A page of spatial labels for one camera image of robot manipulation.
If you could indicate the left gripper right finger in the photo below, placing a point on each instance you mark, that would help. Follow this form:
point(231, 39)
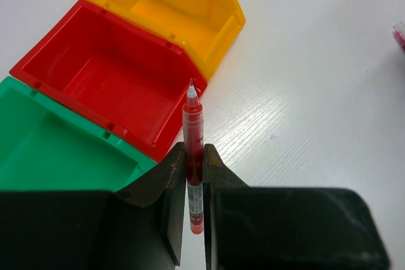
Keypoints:
point(249, 227)

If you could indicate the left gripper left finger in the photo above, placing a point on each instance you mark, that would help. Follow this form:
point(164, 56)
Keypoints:
point(137, 227)

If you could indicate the red gel pen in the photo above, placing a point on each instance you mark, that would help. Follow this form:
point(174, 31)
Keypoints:
point(193, 132)

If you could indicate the pink gel pen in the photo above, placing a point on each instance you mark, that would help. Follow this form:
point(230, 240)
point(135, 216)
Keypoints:
point(398, 34)

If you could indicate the green plastic bin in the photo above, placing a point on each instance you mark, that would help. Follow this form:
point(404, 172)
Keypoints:
point(45, 146)

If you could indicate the red plastic bin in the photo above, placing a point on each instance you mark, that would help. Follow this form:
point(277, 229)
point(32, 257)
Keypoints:
point(115, 74)

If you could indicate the yellow plastic bin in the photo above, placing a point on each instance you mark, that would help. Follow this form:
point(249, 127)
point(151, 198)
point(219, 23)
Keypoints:
point(204, 29)

